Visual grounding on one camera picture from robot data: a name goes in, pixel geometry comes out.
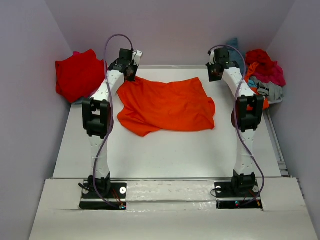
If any folded light blue t-shirt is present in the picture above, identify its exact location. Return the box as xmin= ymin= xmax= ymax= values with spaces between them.
xmin=72 ymin=96 xmax=90 ymax=105

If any red crumpled t-shirt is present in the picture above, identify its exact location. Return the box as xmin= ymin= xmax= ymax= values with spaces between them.
xmin=245 ymin=49 xmax=274 ymax=75

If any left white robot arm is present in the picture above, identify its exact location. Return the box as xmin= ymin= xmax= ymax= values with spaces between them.
xmin=81 ymin=48 xmax=143 ymax=199

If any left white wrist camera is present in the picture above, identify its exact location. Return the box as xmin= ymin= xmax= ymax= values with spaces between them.
xmin=132 ymin=50 xmax=143 ymax=66

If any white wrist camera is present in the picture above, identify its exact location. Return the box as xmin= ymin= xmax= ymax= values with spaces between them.
xmin=132 ymin=50 xmax=143 ymax=66
xmin=208 ymin=49 xmax=216 ymax=65

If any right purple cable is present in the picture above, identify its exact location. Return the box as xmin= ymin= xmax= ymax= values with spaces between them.
xmin=207 ymin=44 xmax=265 ymax=208

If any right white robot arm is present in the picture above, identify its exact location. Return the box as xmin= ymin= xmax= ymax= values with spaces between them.
xmin=206 ymin=45 xmax=264 ymax=199

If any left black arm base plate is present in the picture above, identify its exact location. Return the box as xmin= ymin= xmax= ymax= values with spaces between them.
xmin=78 ymin=180 xmax=128 ymax=211

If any grey crumpled t-shirt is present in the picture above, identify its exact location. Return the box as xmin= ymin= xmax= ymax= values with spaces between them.
xmin=249 ymin=76 xmax=284 ymax=104

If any teal blue crumpled t-shirt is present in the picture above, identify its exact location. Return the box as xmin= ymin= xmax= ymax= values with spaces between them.
xmin=225 ymin=37 xmax=245 ymax=68

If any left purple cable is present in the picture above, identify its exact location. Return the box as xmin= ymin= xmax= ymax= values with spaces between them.
xmin=91 ymin=34 xmax=135 ymax=209

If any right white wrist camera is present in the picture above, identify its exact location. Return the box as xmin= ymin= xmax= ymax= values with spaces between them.
xmin=208 ymin=49 xmax=216 ymax=65

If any folded red t-shirt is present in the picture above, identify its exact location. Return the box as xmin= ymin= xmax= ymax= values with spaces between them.
xmin=55 ymin=49 xmax=105 ymax=103

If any orange t-shirt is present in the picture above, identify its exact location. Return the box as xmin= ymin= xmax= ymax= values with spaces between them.
xmin=117 ymin=77 xmax=216 ymax=137
xmin=244 ymin=62 xmax=270 ymax=110

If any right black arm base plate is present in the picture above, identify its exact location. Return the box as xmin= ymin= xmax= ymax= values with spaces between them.
xmin=210 ymin=181 xmax=263 ymax=210

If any purple cable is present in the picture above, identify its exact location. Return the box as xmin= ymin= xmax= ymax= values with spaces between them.
xmin=91 ymin=34 xmax=135 ymax=209
xmin=207 ymin=44 xmax=265 ymax=208

